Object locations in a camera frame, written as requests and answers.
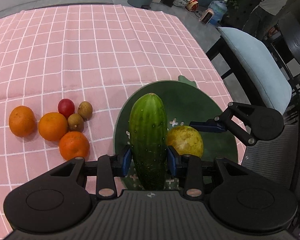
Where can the yellow-green pear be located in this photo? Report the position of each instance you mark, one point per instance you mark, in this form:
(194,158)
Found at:
(186,140)

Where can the small red fruit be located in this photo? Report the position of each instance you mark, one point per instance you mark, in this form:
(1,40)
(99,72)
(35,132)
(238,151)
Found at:
(66,107)

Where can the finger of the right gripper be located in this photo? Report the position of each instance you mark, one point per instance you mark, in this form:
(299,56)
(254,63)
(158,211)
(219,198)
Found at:
(217,124)

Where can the brown longan right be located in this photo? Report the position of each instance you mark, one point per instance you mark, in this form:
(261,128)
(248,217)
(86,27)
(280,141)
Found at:
(85,110)

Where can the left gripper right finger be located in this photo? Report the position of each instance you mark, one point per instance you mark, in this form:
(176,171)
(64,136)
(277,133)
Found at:
(190,170)

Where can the black round table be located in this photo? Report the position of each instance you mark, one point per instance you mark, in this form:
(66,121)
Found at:
(290,30)

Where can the pink checkered tablecloth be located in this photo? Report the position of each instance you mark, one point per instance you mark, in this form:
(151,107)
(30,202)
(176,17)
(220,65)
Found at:
(96,53)

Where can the green colander bowl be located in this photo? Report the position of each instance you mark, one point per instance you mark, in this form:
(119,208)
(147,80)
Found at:
(184,103)

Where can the green cucumber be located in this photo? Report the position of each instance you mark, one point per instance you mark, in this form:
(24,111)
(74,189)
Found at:
(148,134)

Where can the black wooden chair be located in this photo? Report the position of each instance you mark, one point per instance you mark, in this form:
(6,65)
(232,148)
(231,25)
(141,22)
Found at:
(225,55)

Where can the orange tangerine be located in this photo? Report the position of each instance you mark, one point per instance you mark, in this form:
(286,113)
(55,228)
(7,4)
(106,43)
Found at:
(22,121)
(53,126)
(74,144)

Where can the light blue seat cushion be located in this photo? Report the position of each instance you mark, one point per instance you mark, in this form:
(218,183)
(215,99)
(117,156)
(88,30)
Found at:
(275,89)

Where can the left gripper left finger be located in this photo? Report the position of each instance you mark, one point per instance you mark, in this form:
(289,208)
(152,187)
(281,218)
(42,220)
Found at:
(105,169)

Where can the small white heater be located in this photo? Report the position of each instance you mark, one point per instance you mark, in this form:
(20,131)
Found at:
(206,16)

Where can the brown longan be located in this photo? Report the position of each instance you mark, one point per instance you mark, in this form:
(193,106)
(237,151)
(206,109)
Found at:
(85,110)
(75,123)

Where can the seated person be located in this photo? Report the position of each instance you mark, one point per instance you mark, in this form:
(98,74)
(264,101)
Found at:
(261,17)

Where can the blue water jug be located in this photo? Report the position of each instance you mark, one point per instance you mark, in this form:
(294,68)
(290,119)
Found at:
(219,8)

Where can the brown longan middle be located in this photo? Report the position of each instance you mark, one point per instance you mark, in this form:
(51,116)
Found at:
(75,123)

